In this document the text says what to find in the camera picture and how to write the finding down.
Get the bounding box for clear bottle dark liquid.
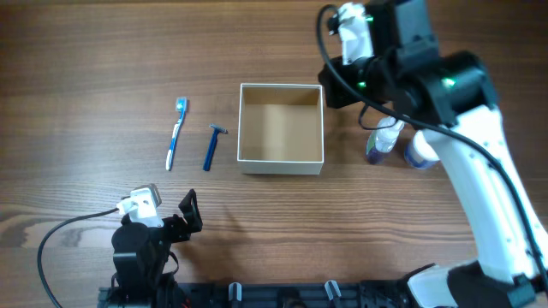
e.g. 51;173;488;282
365;116;405;164

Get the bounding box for white lidded blue jar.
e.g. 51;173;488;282
404;130;439;169

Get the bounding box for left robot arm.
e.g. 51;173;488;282
98;184;203;307

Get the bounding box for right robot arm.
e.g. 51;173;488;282
315;1;547;307

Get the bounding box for blue disposable razor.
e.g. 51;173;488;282
203;123;228;171

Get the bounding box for beige open cardboard box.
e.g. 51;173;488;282
236;83;325;175

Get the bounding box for blue white toothbrush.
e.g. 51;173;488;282
165;97;188;171

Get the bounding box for black right camera cable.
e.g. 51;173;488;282
315;3;548;296

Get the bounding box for black camera cable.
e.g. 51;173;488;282
315;3;548;296
36;207;120;308

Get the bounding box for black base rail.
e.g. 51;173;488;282
98;280;416;308

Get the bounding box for black left camera cable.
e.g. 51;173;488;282
36;207;120;308

